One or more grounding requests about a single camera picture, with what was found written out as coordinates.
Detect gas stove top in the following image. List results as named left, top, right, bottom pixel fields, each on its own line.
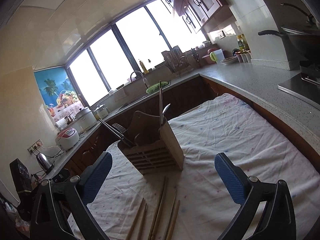
left=278, top=61, right=320, bottom=109

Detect wooden chopstick middle pair right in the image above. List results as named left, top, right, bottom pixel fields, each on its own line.
left=152, top=177, right=169, bottom=239

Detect metal fork in holder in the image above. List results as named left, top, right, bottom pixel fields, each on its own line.
left=112, top=123, right=127, bottom=134

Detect metal spoon in holder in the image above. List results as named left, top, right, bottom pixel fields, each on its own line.
left=161, top=103, right=170, bottom=126

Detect green white pitcher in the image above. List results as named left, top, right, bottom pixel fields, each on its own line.
left=209, top=49, right=225, bottom=63

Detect dish drying rack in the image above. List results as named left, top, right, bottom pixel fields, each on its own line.
left=162, top=46, right=194, bottom=76

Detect wooden utensil holder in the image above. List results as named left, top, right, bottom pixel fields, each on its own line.
left=118, top=111, right=184, bottom=175

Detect wooden chopstick pair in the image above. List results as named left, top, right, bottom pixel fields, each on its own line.
left=148, top=176, right=167, bottom=240
left=152, top=177, right=169, bottom=239

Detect wooden chopstick middle pair left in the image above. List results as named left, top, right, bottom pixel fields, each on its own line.
left=148, top=176, right=167, bottom=240

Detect dark chopsticks in holder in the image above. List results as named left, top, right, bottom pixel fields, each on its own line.
left=99, top=119, right=133, bottom=148

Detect tropical fruit poster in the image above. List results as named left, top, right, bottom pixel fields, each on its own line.
left=34, top=67, right=84, bottom=122

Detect metal chopstick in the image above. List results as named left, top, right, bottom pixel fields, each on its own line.
left=159, top=81, right=163, bottom=127

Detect chrome sink faucet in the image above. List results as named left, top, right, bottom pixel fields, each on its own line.
left=130, top=70, right=150, bottom=88

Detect small white slow cooker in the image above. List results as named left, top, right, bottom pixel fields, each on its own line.
left=94, top=104, right=110, bottom=119

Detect large white rice cooker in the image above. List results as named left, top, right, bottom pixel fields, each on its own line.
left=75, top=107, right=97, bottom=131

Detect white red rice cooker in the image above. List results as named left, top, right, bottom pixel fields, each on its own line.
left=55, top=128, right=79, bottom=151

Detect wall power outlet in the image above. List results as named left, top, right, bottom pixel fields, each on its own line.
left=28, top=139, right=43, bottom=154

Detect white patterned tablecloth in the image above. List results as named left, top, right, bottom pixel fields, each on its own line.
left=67, top=93, right=320, bottom=240

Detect steel electric kettle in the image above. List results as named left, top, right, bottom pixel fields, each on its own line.
left=36, top=153, right=54, bottom=174

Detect oil bottle yellow green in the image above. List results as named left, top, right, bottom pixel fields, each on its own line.
left=237, top=34, right=249, bottom=51

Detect paper towel roll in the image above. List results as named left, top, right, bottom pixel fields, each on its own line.
left=55, top=118, right=68, bottom=131

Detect pink bowl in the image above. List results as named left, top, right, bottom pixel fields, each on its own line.
left=202, top=48, right=217, bottom=64

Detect yellow bottle on sill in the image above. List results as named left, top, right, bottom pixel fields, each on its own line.
left=139, top=60, right=148, bottom=74

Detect white seasoning jars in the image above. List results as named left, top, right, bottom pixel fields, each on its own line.
left=235, top=51, right=252, bottom=63

